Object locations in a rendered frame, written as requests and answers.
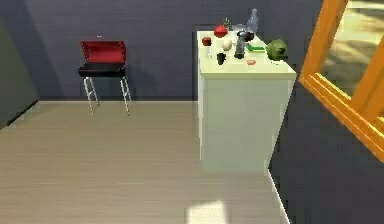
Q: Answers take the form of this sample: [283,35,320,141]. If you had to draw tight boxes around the grey pepper mill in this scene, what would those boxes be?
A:
[233,30,247,60]

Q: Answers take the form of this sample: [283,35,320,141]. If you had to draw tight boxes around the orange framed window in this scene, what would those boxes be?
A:
[298,0,384,164]

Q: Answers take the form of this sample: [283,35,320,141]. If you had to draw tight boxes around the red tomato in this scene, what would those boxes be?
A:
[213,24,229,39]

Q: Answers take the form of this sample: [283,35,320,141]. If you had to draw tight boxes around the white counter cabinet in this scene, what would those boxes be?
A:
[196,30,298,173]

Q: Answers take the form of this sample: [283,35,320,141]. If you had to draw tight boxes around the red and black chair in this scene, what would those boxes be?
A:
[77,40,132,117]

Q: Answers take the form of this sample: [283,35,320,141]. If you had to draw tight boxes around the clear glass bottle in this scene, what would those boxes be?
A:
[246,8,260,34]

